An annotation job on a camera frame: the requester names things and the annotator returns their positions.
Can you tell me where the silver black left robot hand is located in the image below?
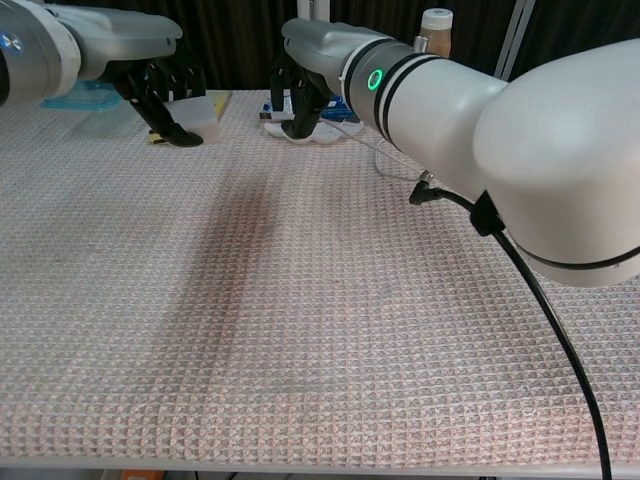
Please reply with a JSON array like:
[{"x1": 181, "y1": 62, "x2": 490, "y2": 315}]
[{"x1": 69, "y1": 4, "x2": 207, "y2": 149}]

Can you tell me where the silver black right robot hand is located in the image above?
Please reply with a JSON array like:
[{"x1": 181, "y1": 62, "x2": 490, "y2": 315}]
[{"x1": 269, "y1": 18, "x2": 374, "y2": 140}]

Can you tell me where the white charger adapter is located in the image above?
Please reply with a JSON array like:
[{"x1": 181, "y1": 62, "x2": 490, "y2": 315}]
[{"x1": 167, "y1": 95, "x2": 222, "y2": 144}]

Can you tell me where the white cable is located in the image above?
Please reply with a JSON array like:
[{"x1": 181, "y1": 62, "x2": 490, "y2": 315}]
[{"x1": 258, "y1": 110, "x2": 432, "y2": 182}]

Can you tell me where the clear container with teal lid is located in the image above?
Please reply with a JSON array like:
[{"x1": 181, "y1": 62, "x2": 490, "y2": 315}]
[{"x1": 40, "y1": 79, "x2": 124, "y2": 136}]

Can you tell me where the blue white toothpaste tube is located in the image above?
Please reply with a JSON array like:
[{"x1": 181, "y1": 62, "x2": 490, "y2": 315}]
[{"x1": 262, "y1": 97, "x2": 361, "y2": 124}]

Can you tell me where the dark pleated curtain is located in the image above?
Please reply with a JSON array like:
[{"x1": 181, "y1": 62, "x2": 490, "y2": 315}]
[{"x1": 0, "y1": 0, "x2": 640, "y2": 92}]

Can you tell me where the razor in yellow blister pack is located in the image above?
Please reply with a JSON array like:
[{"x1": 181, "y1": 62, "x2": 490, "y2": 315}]
[{"x1": 147, "y1": 89, "x2": 234, "y2": 148}]

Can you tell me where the brown drink bottle white cap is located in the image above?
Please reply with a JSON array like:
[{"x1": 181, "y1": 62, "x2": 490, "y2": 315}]
[{"x1": 413, "y1": 7, "x2": 455, "y2": 57}]

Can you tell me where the beige waffle-weave tablecloth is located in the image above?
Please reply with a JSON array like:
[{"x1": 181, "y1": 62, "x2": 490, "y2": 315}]
[{"x1": 0, "y1": 88, "x2": 640, "y2": 469}]

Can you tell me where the white frame post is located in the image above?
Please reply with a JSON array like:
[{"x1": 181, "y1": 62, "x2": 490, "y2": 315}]
[
  {"x1": 492, "y1": 0, "x2": 536, "y2": 81},
  {"x1": 297, "y1": 0, "x2": 331, "y2": 24}
]

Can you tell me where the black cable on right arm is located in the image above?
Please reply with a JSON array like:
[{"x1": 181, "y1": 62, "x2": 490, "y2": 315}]
[{"x1": 409, "y1": 182, "x2": 615, "y2": 480}]

